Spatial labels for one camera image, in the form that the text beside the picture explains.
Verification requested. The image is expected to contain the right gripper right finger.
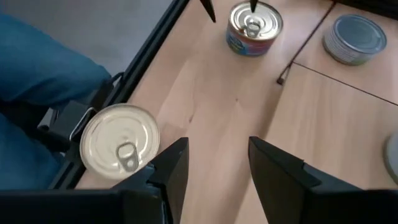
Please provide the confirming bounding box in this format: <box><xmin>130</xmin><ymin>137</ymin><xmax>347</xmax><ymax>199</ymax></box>
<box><xmin>248</xmin><ymin>136</ymin><xmax>364</xmax><ymax>224</ymax></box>

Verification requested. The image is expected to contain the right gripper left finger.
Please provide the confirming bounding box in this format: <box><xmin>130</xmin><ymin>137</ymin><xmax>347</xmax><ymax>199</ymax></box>
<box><xmin>111</xmin><ymin>136</ymin><xmax>190</xmax><ymax>224</ymax></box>

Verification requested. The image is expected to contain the blue red label salmon can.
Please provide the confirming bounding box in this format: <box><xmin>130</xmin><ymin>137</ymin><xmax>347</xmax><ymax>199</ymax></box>
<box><xmin>225</xmin><ymin>1</ymin><xmax>284</xmax><ymax>57</ymax></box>

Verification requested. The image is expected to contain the gold top seafood can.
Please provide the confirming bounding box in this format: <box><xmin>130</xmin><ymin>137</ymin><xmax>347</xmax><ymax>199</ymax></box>
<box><xmin>79</xmin><ymin>103</ymin><xmax>161</xmax><ymax>181</ymax></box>

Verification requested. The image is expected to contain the green label tuna can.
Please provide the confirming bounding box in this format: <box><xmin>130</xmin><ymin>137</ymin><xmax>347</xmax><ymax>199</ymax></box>
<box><xmin>323</xmin><ymin>14</ymin><xmax>388</xmax><ymax>67</ymax></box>
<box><xmin>383</xmin><ymin>130</ymin><xmax>398</xmax><ymax>185</ymax></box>

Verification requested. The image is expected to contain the person's leg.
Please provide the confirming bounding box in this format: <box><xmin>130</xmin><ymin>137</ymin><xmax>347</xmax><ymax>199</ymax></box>
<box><xmin>0</xmin><ymin>14</ymin><xmax>112</xmax><ymax>108</ymax></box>
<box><xmin>0</xmin><ymin>111</ymin><xmax>68</xmax><ymax>190</ymax></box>

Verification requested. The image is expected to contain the black table frame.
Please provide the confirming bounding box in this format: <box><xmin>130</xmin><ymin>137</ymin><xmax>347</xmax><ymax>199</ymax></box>
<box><xmin>37</xmin><ymin>0</ymin><xmax>191</xmax><ymax>190</ymax></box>

